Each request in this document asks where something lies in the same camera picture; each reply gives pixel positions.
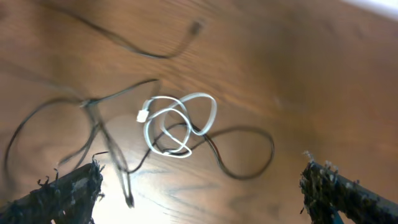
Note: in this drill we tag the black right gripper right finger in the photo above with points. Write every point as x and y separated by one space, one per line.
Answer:
326 194

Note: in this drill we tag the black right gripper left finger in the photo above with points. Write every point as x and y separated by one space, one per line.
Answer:
68 199

